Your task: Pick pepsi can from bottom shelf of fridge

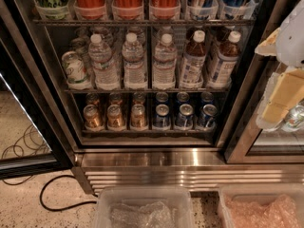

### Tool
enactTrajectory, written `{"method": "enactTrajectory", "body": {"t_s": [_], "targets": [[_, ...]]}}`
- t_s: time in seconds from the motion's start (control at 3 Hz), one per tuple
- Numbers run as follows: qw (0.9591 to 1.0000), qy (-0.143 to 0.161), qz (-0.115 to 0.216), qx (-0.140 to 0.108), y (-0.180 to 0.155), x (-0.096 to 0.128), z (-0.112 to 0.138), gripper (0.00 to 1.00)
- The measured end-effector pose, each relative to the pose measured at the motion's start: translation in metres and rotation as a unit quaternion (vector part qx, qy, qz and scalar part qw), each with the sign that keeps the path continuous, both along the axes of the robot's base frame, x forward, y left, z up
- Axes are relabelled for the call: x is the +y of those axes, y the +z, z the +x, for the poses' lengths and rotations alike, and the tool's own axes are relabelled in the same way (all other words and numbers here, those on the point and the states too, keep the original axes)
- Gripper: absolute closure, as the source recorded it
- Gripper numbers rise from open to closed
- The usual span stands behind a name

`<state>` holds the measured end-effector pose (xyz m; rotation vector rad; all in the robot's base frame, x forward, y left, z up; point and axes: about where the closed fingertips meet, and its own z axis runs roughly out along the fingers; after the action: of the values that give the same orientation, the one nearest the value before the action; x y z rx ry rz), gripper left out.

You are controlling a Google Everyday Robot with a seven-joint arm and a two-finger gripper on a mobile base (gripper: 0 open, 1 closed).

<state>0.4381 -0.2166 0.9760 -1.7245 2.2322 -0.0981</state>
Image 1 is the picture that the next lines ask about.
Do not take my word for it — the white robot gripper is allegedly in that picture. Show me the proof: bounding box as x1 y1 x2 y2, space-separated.
255 0 304 130

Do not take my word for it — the blue pepsi can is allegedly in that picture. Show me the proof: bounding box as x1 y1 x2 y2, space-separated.
153 104 171 130
197 104 218 131
200 91 214 105
175 104 194 130
156 92 169 105
176 92 190 105

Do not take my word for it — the blue red can right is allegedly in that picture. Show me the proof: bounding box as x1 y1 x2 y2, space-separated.
218 0 256 20

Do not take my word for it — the blue red can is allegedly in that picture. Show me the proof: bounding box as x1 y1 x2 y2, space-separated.
185 0 219 21
218 0 256 20

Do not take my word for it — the blue red can left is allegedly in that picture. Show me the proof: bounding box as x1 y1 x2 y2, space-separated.
185 0 219 21

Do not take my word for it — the steel fridge base grille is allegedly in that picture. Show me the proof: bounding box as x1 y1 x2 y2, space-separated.
72 149 304 194

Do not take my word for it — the red coca-cola can right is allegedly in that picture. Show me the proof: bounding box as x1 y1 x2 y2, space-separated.
150 0 179 20

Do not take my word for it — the gold can back right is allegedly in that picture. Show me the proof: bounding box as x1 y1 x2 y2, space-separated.
132 92 146 105

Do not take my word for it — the gold can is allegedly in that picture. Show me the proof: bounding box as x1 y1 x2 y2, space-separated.
131 104 147 130
84 104 104 131
109 93 124 106
85 93 100 107
107 104 125 131
132 92 146 105

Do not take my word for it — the gold can front right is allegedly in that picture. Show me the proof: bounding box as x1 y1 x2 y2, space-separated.
131 104 147 130

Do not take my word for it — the gold can back middle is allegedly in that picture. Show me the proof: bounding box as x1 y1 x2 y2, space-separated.
109 93 124 106

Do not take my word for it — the red coca-cola can middle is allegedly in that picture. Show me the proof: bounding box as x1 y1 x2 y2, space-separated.
113 0 143 20

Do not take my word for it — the gold can front middle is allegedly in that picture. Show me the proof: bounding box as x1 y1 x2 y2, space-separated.
107 104 125 131

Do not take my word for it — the gold can back left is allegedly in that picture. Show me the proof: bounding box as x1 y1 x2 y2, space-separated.
85 93 100 107

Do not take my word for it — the gold can front left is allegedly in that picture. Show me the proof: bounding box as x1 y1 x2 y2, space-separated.
84 104 104 131

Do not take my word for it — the green white soda can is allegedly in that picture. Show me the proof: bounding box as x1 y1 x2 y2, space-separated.
62 51 92 90

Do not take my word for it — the open glass fridge door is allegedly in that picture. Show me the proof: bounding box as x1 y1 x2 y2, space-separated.
0 45 72 181

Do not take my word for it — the brown tea bottle right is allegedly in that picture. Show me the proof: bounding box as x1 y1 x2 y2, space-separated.
206 30 241 89

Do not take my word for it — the brown tea bottle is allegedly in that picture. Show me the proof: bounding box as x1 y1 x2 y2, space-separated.
180 30 206 88
206 30 241 89

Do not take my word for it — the brown tea bottle left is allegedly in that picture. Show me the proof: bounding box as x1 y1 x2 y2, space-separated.
180 30 206 88

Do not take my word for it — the clear water bottle right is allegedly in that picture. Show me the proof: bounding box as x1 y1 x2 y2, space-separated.
152 33 178 90

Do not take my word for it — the clear water bottle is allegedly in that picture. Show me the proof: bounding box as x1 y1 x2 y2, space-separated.
152 33 178 90
122 32 147 89
88 34 120 90

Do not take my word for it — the clear plastic bin right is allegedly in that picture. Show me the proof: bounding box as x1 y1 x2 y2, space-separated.
218 183 304 228

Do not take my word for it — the clear plastic bin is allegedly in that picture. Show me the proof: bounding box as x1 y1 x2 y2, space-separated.
92 186 194 228
218 183 304 228

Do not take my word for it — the clear water bottle middle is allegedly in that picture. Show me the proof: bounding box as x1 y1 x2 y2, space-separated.
122 32 147 89

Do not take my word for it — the clear water bottle left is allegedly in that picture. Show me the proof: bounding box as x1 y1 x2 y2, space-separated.
88 34 120 90

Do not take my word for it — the clear plastic bin left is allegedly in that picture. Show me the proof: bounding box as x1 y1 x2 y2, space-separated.
92 186 194 228

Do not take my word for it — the black power cable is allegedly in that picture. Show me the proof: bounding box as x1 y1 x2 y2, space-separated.
2 174 99 213

